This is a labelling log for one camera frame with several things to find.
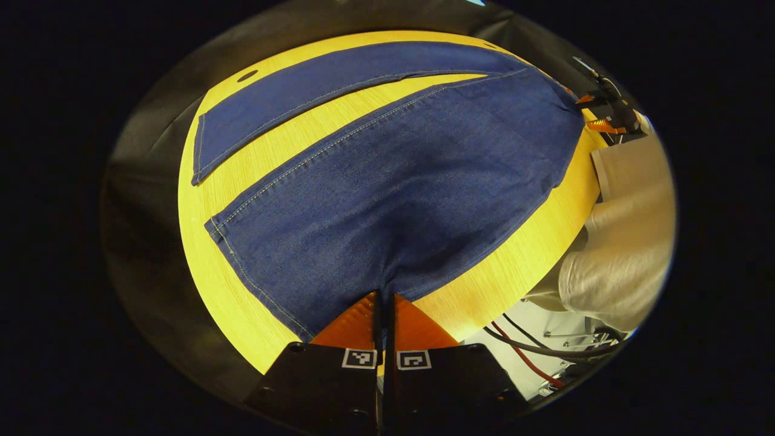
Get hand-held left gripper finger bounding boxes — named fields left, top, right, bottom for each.
left=383, top=294, right=527, bottom=434
left=245, top=291, right=383, bottom=434

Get blue denim jeans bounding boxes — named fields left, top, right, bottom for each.
left=191, top=41, right=587, bottom=343

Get red cable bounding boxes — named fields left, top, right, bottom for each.
left=489, top=321, right=567, bottom=389

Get black cable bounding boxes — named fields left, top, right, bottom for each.
left=481, top=313, right=624, bottom=359

